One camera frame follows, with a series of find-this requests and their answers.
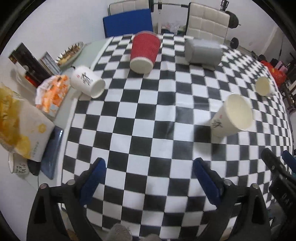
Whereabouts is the white paper cup near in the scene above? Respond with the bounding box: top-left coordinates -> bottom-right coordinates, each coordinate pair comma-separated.
210,93 -> 254,137

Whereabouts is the small white paper cup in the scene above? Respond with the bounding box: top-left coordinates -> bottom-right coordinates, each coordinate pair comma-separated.
255,77 -> 275,97

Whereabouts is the grey paper cup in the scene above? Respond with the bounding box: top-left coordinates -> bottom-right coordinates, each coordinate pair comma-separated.
184,39 -> 223,67

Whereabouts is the white paper cup left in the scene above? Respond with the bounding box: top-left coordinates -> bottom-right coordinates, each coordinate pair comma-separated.
70,66 -> 106,98

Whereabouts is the red ribbed paper cup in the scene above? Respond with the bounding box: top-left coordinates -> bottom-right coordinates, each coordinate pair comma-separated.
129,31 -> 161,74

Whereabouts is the blue notebook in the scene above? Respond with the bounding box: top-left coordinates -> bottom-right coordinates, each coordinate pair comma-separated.
41,126 -> 63,180

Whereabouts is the white mug with text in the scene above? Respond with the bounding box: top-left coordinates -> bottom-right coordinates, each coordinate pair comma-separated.
9,153 -> 29,175

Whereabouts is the red bag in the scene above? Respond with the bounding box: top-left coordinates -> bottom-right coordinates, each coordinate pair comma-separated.
260,60 -> 287,87

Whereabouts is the white yellow tissue box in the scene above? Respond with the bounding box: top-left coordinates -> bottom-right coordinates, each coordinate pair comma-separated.
1,83 -> 55,162

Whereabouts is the orange white snack packet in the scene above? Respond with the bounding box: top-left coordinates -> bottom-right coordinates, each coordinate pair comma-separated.
35,75 -> 70,118

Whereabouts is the black white checkered tablecloth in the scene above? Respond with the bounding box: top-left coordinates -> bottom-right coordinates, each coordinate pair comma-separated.
62,34 -> 292,240

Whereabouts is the black box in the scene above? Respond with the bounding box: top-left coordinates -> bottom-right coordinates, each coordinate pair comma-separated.
9,43 -> 52,88

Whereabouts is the striped small box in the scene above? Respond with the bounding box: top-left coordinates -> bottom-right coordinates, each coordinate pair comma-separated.
41,52 -> 61,75

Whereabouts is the plate of snacks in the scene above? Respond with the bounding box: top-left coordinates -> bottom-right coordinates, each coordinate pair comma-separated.
55,42 -> 84,68

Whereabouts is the white padded chair right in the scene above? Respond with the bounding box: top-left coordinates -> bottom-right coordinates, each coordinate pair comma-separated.
184,2 -> 231,44

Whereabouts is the white padded chair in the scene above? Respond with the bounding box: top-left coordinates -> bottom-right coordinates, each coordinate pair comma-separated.
108,0 -> 149,16
184,2 -> 231,44

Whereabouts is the white padded chair left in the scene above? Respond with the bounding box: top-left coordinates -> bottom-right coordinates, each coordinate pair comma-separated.
108,0 -> 149,16

